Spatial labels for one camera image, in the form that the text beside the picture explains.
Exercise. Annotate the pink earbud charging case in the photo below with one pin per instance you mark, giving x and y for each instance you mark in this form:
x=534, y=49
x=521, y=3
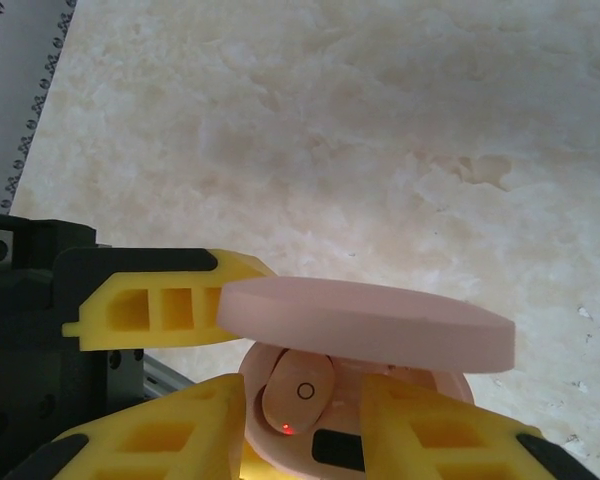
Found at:
x=355, y=320

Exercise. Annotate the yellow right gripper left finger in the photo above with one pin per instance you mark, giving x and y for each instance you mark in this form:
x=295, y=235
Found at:
x=155, y=440

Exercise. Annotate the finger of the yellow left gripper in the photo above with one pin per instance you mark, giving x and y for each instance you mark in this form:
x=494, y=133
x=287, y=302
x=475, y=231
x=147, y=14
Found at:
x=255, y=467
x=180, y=280

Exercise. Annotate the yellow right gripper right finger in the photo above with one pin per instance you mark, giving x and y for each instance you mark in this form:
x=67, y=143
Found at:
x=455, y=445

